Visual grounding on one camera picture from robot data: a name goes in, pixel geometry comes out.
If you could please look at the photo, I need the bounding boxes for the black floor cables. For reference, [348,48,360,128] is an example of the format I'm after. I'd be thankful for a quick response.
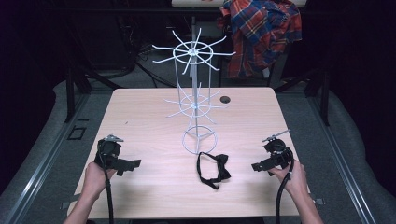
[102,40,177,89]

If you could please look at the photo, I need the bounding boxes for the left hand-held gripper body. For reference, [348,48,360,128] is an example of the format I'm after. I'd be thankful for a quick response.
[93,133,129,173]

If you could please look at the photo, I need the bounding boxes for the person's left hand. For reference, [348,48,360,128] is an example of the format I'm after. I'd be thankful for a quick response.
[81,161,118,200]

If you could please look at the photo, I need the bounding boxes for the black metal stand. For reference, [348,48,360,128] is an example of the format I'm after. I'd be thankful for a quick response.
[274,66,332,127]
[64,64,122,124]

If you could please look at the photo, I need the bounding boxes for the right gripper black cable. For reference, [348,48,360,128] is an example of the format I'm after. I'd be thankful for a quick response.
[275,147,295,224]

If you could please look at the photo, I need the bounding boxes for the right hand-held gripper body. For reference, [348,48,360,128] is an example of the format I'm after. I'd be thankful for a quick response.
[262,128,295,171]

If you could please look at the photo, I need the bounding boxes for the white wire display rack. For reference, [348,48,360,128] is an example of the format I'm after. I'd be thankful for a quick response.
[151,27,237,156]

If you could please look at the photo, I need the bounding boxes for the person's right hand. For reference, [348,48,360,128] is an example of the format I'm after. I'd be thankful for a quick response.
[268,159,308,198]

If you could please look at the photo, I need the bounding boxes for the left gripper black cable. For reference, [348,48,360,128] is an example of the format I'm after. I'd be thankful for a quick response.
[101,152,116,224]

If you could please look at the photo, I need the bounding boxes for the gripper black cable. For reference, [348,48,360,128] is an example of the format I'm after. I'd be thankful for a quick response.
[101,152,116,224]
[275,147,295,224]

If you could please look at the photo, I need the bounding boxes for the chair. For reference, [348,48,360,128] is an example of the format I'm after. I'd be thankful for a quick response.
[217,40,292,89]

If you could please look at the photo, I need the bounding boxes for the plaid shirt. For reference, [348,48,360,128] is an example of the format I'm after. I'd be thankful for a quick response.
[217,0,304,79]

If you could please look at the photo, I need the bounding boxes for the black bow tie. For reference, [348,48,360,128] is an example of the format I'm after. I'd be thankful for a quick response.
[195,151,233,190]

